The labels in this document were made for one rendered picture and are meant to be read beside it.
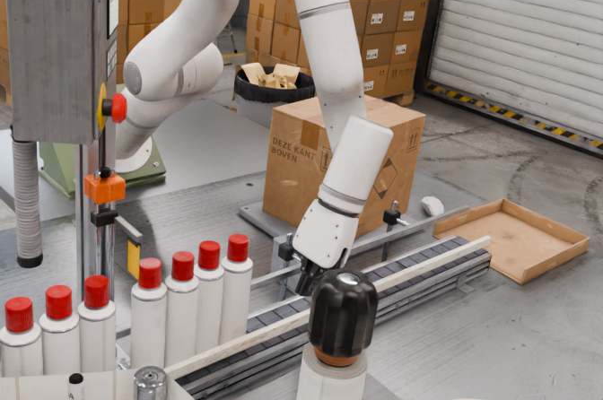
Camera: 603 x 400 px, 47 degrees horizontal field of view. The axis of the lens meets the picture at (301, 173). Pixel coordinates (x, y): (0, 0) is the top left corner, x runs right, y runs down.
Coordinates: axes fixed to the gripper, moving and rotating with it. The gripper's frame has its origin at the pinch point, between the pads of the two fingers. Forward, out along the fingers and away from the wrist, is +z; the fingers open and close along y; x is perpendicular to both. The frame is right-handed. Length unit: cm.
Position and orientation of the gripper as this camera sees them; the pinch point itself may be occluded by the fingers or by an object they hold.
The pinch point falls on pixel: (306, 284)
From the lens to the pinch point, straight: 127.0
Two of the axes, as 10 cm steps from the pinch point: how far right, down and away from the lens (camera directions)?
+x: 6.7, 1.4, 7.3
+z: -3.6, 9.2, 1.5
